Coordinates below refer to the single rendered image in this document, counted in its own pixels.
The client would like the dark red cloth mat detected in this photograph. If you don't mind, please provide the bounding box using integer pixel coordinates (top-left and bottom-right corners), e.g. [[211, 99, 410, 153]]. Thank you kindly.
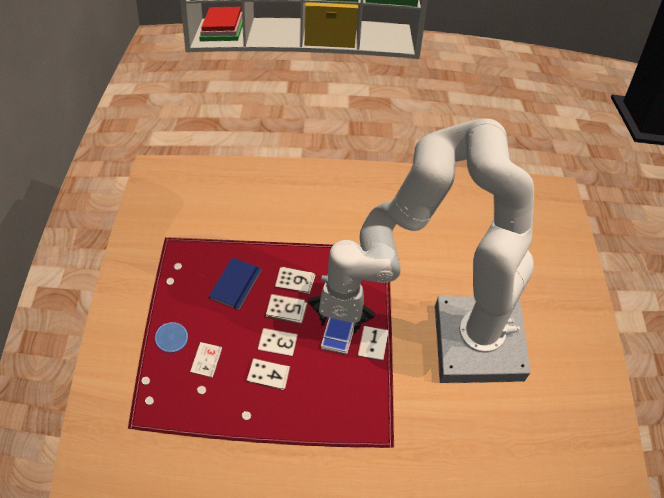
[[133, 241, 389, 443], [128, 237, 394, 447]]

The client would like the blue flat disc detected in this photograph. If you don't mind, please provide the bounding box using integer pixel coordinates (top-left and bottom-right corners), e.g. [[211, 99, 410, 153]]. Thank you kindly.
[[155, 322, 188, 353]]

